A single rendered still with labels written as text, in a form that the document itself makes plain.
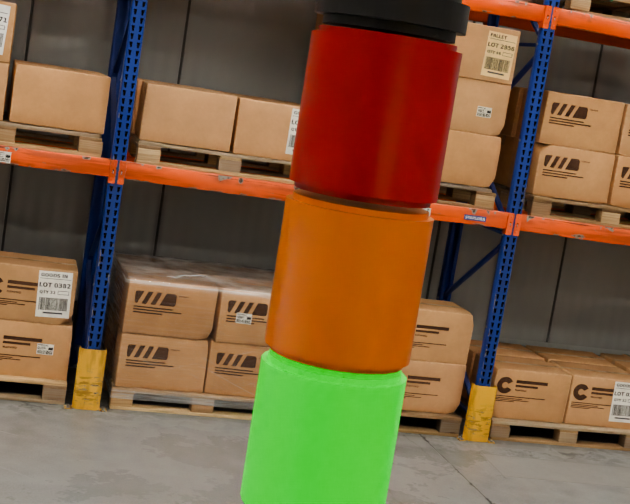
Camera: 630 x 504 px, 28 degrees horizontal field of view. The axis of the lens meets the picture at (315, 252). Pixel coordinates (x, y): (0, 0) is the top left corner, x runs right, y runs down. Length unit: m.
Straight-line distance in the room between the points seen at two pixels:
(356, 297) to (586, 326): 10.22
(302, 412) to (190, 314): 7.77
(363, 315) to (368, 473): 0.05
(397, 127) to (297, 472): 0.12
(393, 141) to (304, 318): 0.06
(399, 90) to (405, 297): 0.07
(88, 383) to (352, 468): 7.72
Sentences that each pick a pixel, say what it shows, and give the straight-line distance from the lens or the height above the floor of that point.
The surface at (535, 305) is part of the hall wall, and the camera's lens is 10.38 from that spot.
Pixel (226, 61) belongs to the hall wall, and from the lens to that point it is 9.39.
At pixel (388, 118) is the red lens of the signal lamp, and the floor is 2.30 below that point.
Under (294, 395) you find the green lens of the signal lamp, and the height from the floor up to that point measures 2.21.
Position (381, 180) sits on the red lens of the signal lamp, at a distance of 0.39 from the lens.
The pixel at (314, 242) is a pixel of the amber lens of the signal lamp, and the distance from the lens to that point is 0.40.
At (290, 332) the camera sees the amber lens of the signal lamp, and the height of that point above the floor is 2.23.
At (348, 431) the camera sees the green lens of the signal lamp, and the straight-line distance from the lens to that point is 0.41.
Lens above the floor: 2.31
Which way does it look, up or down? 8 degrees down
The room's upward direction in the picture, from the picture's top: 9 degrees clockwise
